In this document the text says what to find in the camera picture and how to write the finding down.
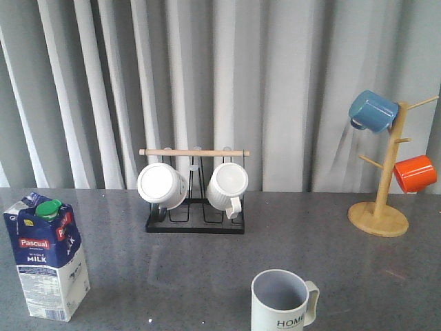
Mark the cream HOME mug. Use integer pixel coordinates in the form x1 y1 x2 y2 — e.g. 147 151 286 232
251 269 320 330

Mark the blue white milk carton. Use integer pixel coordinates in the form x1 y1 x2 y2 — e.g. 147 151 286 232
3 192 90 321

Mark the white ribbed mug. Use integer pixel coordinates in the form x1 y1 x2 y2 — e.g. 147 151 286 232
206 163 248 219

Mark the white smooth mug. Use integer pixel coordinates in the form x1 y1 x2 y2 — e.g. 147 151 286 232
136 163 187 210

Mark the grey pleated curtain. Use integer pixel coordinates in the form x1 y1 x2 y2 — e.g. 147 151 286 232
1 1 440 192

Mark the blue enamel mug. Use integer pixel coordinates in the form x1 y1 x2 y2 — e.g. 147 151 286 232
349 90 399 134

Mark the wooden mug tree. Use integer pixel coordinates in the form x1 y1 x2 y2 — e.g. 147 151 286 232
347 95 439 237

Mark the orange enamel mug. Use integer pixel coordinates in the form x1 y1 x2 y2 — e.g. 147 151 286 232
393 155 438 193

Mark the black wire mug rack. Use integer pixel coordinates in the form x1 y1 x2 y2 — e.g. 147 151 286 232
139 147 250 234

